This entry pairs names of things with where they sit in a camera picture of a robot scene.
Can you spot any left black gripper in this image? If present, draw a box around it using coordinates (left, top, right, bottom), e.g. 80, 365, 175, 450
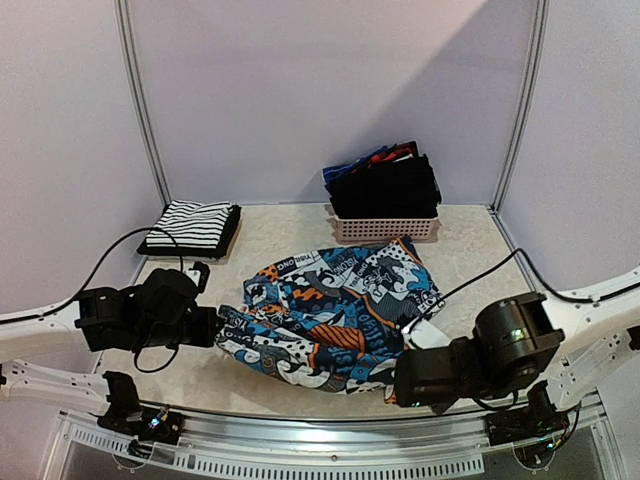
135, 306, 224, 349

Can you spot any black white striped tank top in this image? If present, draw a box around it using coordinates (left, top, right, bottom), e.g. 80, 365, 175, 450
145, 200, 238, 249

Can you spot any colourful printed clothes pile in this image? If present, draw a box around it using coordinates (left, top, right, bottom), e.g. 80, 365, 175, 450
215, 236, 444, 404

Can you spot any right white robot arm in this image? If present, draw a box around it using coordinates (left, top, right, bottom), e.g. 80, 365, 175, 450
394, 269, 639, 436

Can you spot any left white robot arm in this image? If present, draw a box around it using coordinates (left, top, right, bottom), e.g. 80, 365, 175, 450
1, 269, 224, 434

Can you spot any pink plastic laundry basket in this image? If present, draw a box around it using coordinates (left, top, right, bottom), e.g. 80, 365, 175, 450
325, 204, 442, 244

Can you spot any folded black garment in basket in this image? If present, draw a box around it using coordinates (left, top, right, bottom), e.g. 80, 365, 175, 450
325, 156, 442, 219

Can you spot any blue folded garment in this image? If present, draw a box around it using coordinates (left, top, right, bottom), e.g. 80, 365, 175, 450
322, 159, 367, 184

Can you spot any red black plaid garment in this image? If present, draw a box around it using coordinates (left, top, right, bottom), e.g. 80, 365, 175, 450
368, 141, 419, 168

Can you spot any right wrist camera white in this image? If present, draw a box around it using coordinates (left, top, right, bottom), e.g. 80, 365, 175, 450
401, 318, 450, 350

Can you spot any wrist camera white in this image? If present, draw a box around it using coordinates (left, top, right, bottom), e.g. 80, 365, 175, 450
401, 318, 450, 350
186, 261, 210, 293

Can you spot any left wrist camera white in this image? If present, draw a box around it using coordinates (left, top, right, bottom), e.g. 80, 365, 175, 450
186, 261, 210, 293

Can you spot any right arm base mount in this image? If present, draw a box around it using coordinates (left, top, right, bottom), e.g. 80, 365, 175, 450
483, 381, 582, 470

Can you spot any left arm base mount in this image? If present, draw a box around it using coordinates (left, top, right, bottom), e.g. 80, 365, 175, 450
97, 371, 185, 460

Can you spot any aluminium front rail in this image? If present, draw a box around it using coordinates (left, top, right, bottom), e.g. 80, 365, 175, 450
43, 393, 626, 479

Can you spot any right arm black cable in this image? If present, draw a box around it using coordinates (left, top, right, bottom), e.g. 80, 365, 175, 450
399, 248, 640, 416

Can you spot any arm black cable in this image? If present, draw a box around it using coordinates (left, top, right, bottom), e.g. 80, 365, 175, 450
0, 227, 184, 374
399, 248, 640, 416

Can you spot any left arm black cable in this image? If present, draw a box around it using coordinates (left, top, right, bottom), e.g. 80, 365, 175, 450
0, 227, 184, 374

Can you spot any right aluminium frame post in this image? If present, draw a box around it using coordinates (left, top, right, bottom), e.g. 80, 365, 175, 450
490, 0, 549, 216

